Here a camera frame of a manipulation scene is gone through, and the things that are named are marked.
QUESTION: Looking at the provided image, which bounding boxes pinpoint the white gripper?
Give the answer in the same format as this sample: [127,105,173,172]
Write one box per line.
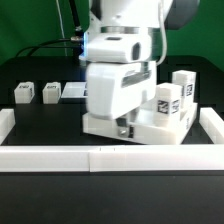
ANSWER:
[87,34,156,138]

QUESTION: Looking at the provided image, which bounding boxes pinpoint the white tag sheet with markers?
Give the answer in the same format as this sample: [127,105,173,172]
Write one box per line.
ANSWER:
[61,82,87,98]

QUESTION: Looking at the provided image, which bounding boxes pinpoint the black cable bundle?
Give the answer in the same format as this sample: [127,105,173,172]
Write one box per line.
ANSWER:
[14,0,84,58]

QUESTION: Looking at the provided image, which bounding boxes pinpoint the white square table top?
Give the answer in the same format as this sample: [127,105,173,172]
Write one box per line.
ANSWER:
[83,103,197,145]

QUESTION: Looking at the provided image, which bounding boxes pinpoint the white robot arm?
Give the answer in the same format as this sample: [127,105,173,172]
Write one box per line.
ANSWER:
[83,0,200,138]

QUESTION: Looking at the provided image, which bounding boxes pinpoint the white U-shaped fence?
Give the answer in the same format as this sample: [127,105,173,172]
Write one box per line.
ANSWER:
[0,109,224,172]

